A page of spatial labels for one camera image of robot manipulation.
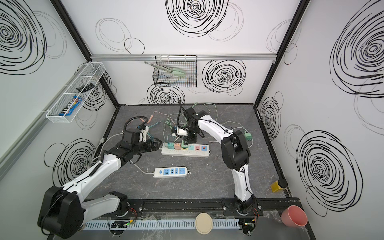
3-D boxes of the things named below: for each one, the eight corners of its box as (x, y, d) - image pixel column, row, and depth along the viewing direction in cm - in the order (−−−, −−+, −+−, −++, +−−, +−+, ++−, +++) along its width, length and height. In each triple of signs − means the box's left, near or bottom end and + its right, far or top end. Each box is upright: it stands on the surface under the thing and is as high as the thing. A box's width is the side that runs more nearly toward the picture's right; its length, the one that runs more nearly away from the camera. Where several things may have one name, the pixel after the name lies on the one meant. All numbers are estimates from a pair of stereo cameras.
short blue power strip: (154, 177, 86) (153, 175, 83) (155, 168, 89) (154, 166, 86) (189, 177, 86) (188, 175, 83) (189, 168, 89) (189, 166, 86)
